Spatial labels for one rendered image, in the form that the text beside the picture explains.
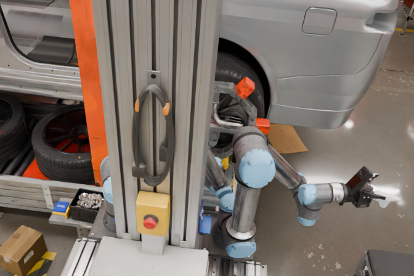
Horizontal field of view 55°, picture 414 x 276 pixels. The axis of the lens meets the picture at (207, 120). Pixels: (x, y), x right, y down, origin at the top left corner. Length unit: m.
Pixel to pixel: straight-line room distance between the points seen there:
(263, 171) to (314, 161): 2.31
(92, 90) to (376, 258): 1.85
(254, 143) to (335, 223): 1.92
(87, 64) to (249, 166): 0.99
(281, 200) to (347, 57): 1.28
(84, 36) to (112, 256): 0.99
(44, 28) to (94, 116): 1.55
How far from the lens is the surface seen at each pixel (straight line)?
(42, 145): 2.82
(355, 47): 2.38
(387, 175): 3.72
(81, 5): 1.79
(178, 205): 1.14
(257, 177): 1.28
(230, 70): 2.27
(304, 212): 1.58
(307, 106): 2.55
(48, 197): 2.78
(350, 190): 1.57
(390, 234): 3.26
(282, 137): 3.72
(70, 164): 2.67
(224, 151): 2.50
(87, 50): 1.88
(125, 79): 0.90
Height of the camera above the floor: 2.29
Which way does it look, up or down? 37 degrees down
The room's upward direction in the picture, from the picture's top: 5 degrees clockwise
